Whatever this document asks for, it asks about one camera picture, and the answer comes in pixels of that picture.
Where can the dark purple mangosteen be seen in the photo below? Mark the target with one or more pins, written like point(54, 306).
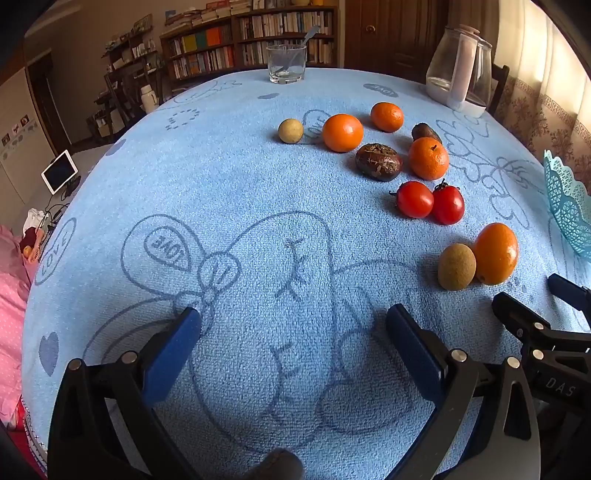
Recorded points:
point(378, 162)

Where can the cream patterned curtain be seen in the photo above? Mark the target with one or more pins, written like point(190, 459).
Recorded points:
point(545, 106)

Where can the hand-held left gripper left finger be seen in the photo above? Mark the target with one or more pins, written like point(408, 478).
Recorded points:
point(173, 355)

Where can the bumpy mandarin orange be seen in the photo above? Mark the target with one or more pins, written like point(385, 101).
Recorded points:
point(387, 117)

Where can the white wardrobe with stickers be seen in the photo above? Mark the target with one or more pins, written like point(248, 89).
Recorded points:
point(23, 138)

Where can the small tan round fruit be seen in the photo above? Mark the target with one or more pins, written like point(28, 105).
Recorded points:
point(291, 131)

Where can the dark wooden chair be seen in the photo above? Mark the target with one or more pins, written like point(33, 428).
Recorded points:
point(501, 83)

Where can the dark wrinkled passion fruit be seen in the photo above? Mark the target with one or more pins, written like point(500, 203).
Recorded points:
point(425, 131)

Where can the white cloth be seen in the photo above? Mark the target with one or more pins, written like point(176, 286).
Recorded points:
point(34, 216)

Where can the white thermos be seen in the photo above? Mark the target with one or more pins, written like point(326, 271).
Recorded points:
point(148, 99)

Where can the brown kiwi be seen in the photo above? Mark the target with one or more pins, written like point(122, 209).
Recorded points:
point(456, 266)

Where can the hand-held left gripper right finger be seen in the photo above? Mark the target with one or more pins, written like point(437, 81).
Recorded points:
point(413, 353)

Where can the smooth round orange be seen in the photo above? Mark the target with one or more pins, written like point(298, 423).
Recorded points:
point(342, 133)

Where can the wooden bookcase with books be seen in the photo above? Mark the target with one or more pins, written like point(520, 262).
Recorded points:
point(207, 50)

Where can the light blue printed tablecloth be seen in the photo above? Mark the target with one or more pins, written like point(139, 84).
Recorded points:
point(231, 184)

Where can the brown wooden door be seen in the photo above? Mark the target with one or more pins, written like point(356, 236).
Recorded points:
point(392, 41)

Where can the white tablet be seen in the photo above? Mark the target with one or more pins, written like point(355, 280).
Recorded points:
point(59, 171)

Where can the smooth oval orange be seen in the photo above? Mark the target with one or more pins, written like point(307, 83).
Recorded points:
point(496, 254)

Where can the stacks of books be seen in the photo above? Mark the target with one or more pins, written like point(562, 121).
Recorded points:
point(207, 11)

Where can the red cloth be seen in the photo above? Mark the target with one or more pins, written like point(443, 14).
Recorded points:
point(30, 237)

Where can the teal plastic lattice basket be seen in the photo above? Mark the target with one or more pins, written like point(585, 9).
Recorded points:
point(565, 207)

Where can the clear glass cup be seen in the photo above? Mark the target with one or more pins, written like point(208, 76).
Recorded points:
point(286, 69)

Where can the dark cluttered shelf rack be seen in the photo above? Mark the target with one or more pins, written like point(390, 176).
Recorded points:
point(124, 69)

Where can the red cherry tomato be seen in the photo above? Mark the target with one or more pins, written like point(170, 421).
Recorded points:
point(449, 206)
point(415, 199)

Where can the pink bedding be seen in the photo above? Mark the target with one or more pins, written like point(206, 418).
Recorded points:
point(11, 300)

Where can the mandarin orange with green stem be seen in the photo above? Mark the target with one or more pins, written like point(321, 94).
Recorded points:
point(429, 159)

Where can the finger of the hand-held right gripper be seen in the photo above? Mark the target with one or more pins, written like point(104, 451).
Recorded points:
point(569, 289)
point(512, 310)

